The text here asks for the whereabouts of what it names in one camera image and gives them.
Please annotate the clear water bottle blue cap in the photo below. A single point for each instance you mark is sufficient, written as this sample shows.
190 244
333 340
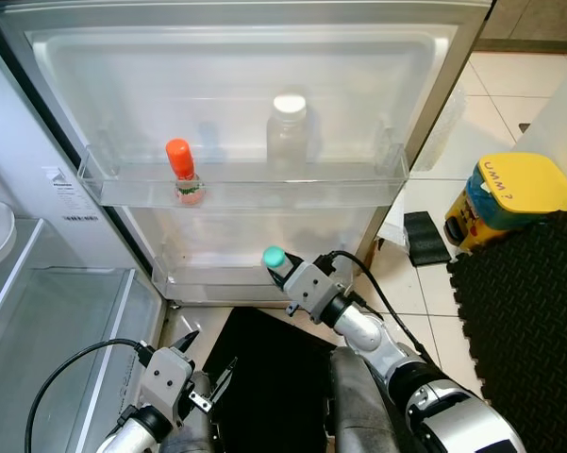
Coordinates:
275 260

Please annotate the black floor mat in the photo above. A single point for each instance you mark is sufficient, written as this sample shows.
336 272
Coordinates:
274 377

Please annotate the clear door shelf bin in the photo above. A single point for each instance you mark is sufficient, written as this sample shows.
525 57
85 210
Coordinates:
217 278
264 189

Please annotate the clear crisper drawer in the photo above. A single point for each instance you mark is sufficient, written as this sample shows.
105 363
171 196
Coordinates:
57 349

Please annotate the small bottle orange cap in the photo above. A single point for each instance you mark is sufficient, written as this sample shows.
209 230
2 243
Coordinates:
181 165

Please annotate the clear bottle white cap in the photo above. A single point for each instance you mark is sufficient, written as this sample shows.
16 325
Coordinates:
288 132

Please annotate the white foam board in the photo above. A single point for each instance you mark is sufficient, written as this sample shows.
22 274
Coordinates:
393 226

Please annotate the black foot pedal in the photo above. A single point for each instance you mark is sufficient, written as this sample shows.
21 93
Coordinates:
425 238

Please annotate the black foam puzzle mat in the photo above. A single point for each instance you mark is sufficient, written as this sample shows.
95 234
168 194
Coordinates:
528 330

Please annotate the yellow lidded blue container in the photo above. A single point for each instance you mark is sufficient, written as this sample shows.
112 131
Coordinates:
509 193

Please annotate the grey kitchen cabinet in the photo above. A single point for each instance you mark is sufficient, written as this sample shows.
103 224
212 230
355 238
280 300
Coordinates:
538 19

